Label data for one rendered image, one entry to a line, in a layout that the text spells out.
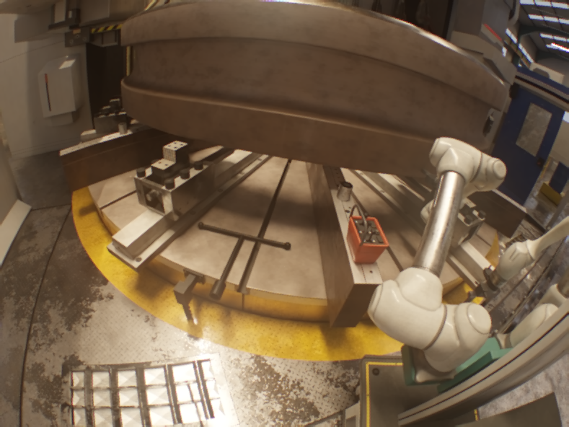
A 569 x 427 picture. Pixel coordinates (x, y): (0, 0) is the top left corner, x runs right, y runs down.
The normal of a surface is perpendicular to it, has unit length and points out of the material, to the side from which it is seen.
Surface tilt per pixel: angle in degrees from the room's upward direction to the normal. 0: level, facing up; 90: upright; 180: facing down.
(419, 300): 32
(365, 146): 90
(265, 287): 0
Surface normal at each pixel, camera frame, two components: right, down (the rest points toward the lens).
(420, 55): 0.11, 0.60
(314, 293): 0.13, -0.80
